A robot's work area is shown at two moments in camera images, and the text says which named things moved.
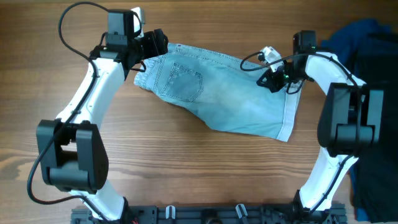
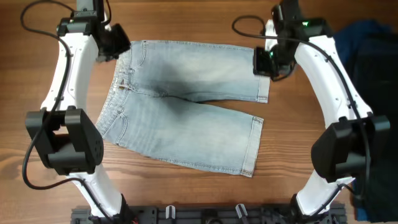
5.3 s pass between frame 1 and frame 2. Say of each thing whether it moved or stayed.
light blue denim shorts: moved
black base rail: stayed
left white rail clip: stayed
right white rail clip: stayed
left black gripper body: moved
